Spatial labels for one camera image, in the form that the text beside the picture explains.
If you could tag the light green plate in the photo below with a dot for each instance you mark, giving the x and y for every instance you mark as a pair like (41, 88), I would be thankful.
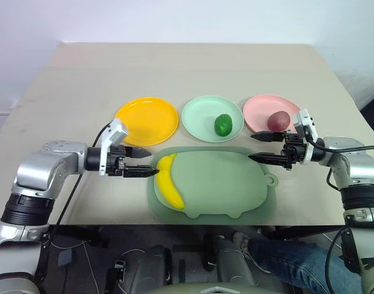
(205, 118)

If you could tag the grey foot pedal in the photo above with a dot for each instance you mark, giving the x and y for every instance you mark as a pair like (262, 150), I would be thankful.
(65, 258)

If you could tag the person's leg in jeans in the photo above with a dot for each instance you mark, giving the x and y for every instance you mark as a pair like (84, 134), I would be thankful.
(300, 263)

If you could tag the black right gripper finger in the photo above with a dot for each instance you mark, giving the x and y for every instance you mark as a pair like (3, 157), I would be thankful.
(267, 158)
(267, 136)

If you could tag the dark rounded robot leg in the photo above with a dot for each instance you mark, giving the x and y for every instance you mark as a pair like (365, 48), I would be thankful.
(150, 269)
(229, 263)

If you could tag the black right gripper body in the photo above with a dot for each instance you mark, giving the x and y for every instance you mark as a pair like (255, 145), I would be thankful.
(292, 150)

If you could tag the grey sneaker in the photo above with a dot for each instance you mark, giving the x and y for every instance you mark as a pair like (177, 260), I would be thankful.
(240, 240)

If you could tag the green toy pepper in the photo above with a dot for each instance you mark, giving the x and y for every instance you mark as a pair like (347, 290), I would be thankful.
(223, 125)

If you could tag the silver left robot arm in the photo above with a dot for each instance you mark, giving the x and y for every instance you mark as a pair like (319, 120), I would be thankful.
(36, 171)

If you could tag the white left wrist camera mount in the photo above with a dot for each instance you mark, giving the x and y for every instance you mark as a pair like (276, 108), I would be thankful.
(114, 134)

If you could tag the yellow plate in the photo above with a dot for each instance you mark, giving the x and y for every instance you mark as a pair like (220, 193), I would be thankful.
(147, 121)

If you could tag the yellow toy banana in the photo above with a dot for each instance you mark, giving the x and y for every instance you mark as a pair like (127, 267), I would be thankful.
(168, 180)

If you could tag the green pig-shaped silicone mat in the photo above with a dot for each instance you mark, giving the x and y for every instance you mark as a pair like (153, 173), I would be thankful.
(217, 183)

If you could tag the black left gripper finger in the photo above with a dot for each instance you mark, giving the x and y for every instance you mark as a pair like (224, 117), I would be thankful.
(137, 152)
(139, 172)

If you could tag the dark red toy fruit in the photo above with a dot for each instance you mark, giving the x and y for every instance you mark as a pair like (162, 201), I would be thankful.
(278, 120)

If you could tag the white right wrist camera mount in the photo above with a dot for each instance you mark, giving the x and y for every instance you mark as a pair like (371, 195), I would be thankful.
(304, 128)

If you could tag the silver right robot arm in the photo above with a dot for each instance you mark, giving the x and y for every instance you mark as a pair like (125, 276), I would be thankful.
(349, 183)

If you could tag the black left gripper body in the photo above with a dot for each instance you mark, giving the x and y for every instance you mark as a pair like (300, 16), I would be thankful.
(116, 160)

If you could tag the pink plate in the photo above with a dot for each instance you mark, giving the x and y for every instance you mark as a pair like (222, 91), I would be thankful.
(261, 111)

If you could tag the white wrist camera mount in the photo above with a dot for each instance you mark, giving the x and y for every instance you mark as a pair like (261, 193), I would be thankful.
(114, 134)
(304, 128)

